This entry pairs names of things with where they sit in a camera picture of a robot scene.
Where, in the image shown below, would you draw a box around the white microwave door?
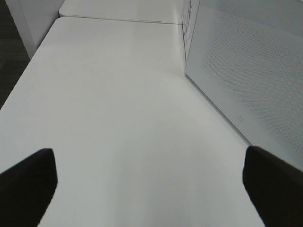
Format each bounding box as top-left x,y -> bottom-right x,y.
185,0 -> 303,169

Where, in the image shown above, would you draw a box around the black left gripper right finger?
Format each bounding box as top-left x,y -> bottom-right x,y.
242,146 -> 303,227

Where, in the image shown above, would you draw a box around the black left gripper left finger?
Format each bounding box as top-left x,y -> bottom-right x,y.
0,148 -> 58,227

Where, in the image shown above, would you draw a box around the white microwave oven body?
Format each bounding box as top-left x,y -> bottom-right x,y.
181,0 -> 200,61

